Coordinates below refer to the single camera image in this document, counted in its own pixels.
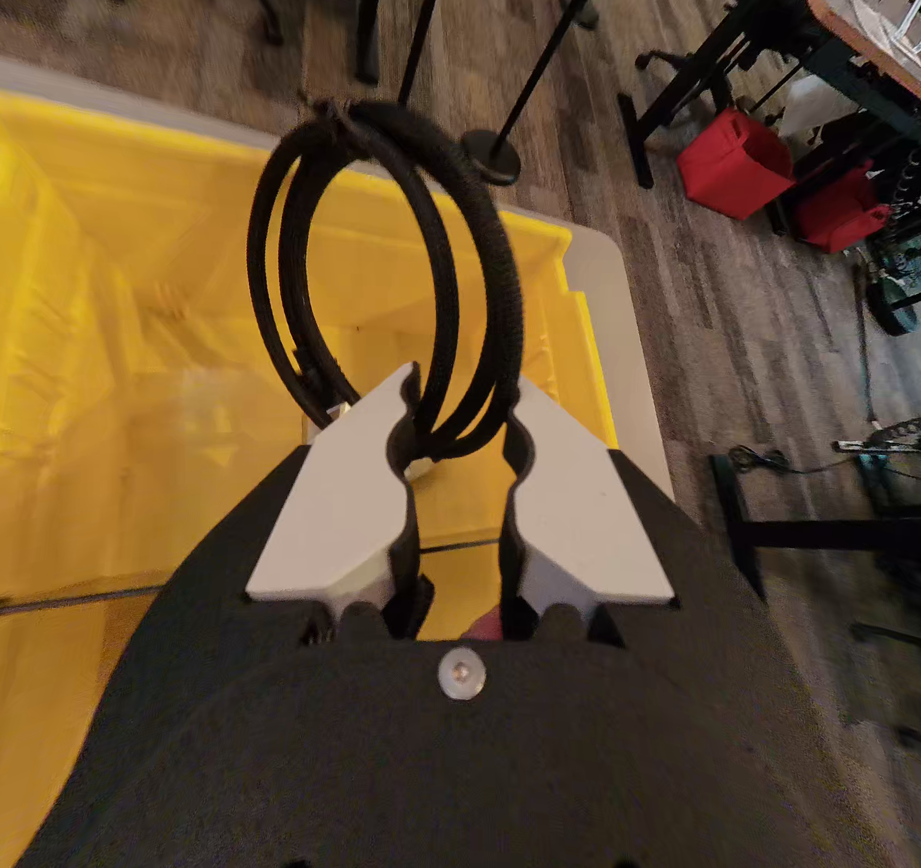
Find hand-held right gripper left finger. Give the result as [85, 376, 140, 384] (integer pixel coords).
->
[245, 360, 436, 640]

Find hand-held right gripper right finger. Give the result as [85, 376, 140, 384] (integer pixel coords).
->
[498, 377, 679, 640]

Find black braided hdmi cable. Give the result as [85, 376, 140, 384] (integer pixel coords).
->
[246, 98, 525, 482]

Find yellow plastic bin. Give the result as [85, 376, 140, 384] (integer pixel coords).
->
[0, 87, 620, 847]

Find black tripod legs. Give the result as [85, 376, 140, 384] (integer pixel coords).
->
[356, 0, 620, 187]

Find red fabric bag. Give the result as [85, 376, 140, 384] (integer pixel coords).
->
[791, 163, 893, 253]
[676, 108, 796, 221]

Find wood-edged office desk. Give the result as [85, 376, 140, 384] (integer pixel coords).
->
[617, 0, 921, 236]

